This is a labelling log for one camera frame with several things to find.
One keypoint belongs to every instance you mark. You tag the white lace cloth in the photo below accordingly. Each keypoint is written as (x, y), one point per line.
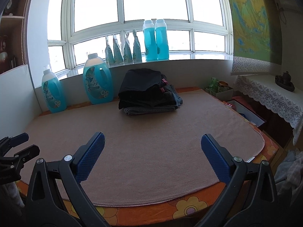
(267, 92)

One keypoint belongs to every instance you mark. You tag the brown wall shelf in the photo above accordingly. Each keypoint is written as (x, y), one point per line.
(11, 28)

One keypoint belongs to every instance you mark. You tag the folded grey pants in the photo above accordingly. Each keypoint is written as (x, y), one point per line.
(151, 111)

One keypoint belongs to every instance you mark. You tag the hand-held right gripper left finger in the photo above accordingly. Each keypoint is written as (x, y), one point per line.
(91, 156)

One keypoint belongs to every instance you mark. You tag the person's left hand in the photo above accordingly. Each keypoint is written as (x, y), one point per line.
(11, 195)

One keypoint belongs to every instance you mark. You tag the white cardboard box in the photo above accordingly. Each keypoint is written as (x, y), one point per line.
(222, 92)

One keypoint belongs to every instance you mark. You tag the open white storage box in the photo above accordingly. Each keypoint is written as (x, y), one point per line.
(248, 113)

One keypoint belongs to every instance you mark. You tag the beige mat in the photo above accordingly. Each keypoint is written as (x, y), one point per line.
(146, 141)

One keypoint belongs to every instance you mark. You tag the round tin can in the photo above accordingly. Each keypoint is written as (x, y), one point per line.
(223, 86)

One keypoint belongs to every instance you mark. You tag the dark teapot figurine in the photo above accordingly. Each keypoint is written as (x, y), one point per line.
(284, 80)

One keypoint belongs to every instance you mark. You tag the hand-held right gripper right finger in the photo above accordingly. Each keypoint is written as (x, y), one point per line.
(215, 157)

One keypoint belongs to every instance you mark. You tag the pale crumpled cloth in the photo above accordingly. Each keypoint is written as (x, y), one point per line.
(290, 170)

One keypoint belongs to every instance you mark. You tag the white window frame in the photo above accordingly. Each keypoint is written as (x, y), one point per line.
(132, 26)

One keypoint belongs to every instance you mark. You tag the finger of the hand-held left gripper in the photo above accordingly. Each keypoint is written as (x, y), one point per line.
(28, 153)
(20, 138)

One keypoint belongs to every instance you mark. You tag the black pants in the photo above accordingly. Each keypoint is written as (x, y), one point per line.
(139, 80)

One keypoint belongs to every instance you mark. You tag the blue detergent jug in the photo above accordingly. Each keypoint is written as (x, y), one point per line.
(53, 94)
(97, 85)

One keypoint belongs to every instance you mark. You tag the detergent refill pouch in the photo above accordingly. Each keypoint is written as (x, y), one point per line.
(117, 50)
(127, 49)
(137, 48)
(110, 53)

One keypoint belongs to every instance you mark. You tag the landscape wall scroll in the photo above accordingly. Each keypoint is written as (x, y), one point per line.
(251, 23)

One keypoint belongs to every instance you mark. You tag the tall blue detergent bottle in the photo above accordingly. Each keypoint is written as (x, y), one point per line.
(161, 41)
(149, 42)

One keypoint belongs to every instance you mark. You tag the green box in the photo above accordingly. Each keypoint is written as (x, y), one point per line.
(212, 84)

